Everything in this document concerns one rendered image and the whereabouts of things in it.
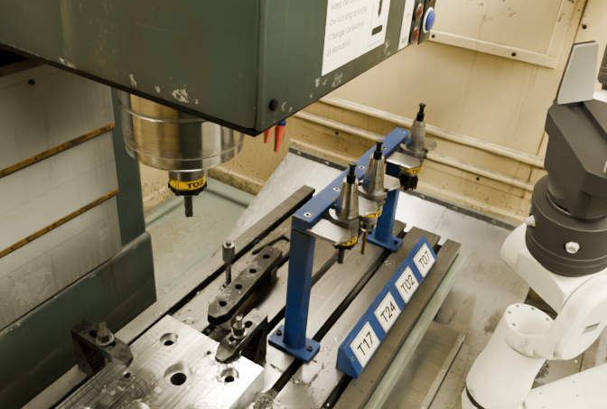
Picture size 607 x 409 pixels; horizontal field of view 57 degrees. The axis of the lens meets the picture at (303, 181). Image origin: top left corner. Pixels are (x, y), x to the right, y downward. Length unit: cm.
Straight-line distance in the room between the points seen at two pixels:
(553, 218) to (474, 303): 107
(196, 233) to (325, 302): 84
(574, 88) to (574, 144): 6
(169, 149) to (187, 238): 133
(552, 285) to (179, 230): 157
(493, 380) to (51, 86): 89
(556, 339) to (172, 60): 49
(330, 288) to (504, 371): 66
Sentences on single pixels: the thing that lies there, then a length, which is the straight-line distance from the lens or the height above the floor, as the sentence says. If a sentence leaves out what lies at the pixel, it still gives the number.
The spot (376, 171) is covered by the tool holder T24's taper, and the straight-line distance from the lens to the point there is 106.
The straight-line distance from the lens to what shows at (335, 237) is 96.
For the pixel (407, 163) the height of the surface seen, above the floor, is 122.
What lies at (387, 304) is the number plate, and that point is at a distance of 125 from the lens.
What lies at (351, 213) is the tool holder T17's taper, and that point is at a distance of 99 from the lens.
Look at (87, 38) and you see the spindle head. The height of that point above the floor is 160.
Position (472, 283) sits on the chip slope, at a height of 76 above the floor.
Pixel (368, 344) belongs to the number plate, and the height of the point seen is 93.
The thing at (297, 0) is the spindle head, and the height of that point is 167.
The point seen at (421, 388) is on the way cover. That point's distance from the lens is 137.
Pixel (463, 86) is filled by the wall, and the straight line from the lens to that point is 164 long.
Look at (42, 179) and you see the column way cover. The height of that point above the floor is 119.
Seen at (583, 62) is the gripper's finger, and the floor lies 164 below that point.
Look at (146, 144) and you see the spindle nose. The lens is 70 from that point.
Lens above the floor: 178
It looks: 31 degrees down
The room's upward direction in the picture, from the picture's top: 5 degrees clockwise
